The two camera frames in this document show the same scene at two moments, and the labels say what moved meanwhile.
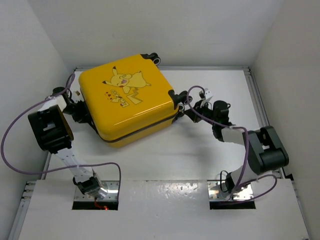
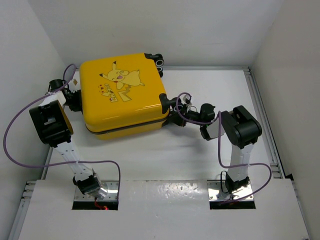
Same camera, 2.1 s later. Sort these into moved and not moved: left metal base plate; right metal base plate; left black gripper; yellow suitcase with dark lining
Moved: yellow suitcase with dark lining; left black gripper
Not moved: right metal base plate; left metal base plate
